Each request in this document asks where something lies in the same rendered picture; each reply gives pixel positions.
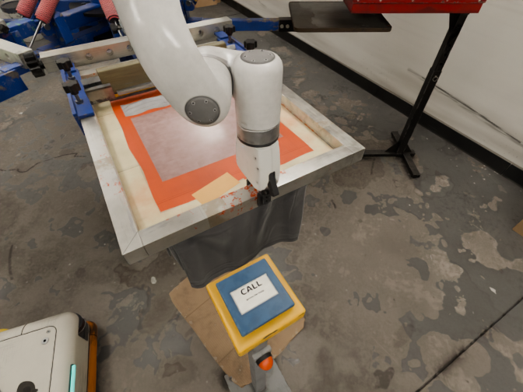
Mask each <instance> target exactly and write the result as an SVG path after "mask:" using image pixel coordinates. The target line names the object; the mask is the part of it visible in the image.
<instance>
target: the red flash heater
mask: <svg viewBox="0 0 523 392"><path fill-rule="evenodd" d="M343 1H344V3H345V4H346V6H347V8H348V10H349V11H350V12H351V13H479V10H480V9H481V7H482V5H483V3H486V0H343Z"/></svg>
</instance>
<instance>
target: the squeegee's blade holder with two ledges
mask: <svg viewBox="0 0 523 392"><path fill-rule="evenodd" d="M150 87H154V85H153V83H152V82H148V83H145V84H142V85H138V86H133V87H129V88H126V89H120V90H117V93H118V95H119V96H120V95H123V94H126V93H132V92H135V91H138V90H141V89H147V88H150Z"/></svg>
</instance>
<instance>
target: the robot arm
mask: <svg viewBox="0 0 523 392"><path fill-rule="evenodd" d="M112 2H113V3H114V7H115V8H116V11H117V13H118V17H119V19H120V21H121V25H122V26H123V29H124V31H125V33H126V35H127V37H128V39H129V42H130V44H131V46H132V48H133V51H134V52H135V55H136V57H137V58H138V60H139V63H140V64H141V66H142V68H143V69H144V71H145V73H146V74H147V75H148V77H149V79H150V80H151V82H152V83H153V85H154V86H155V87H156V88H157V89H158V90H159V91H160V93H161V94H162V95H163V97H164V98H165V99H166V100H167V102H168V103H169V104H170V105H171V106H172V107H173V108H174V109H175V110H176V111H177V112H178V113H179V114H180V115H181V116H182V117H183V118H184V119H185V120H187V121H189V122H190V123H192V124H195V125H198V126H201V127H212V126H214V125H217V124H218V123H220V122H221V121H222V120H224V119H225V117H226V116H227V115H228V112H229V110H230V105H231V98H232V97H233V98H234V100H235V111H236V122H237V134H236V159H237V165H238V167H239V168H240V170H241V171H242V173H243V174H244V175H245V176H246V178H247V179H246V182H247V185H249V184H252V185H253V186H254V188H255V189H257V190H258V191H259V192H258V193H257V204H258V207H260V206H262V205H266V204H268V203H269V202H270V201H271V196H272V197H275V196H277V195H279V190H278V187H277V183H278V182H279V175H280V154H279V141H278V138H279V126H280V113H281V99H282V86H283V63H282V60H281V59H280V57H279V56H278V55H277V54H275V53H274V52H271V51H267V50H262V49H254V50H249V51H236V50H231V49H227V48H223V47H215V46H201V47H197V46H196V44H195V42H194V40H193V38H192V36H191V33H190V31H189V29H188V26H187V23H186V21H185V18H184V15H183V12H182V9H181V4H180V0H112ZM267 185H268V187H266V186H267Z"/></svg>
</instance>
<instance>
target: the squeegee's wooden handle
mask: <svg viewBox="0 0 523 392"><path fill-rule="evenodd" d="M201 46H215V47H223V48H226V43H225V42H224V41H223V40H221V41H217V42H213V43H210V44H203V45H199V46H197V47H201ZM96 71H97V74H98V76H99V78H100V81H101V83H102V85H103V84H107V83H110V84H111V88H112V89H113V92H114V94H118V93H117V90H120V89H126V88H129V87H133V86H138V85H142V84H145V83H148V82H151V80H150V79H149V77H148V75H147V74H146V73H145V71H144V69H143V68H142V66H141V64H140V63H139V60H138V59H137V60H133V61H126V62H123V63H119V64H116V65H109V66H106V67H102V68H96Z"/></svg>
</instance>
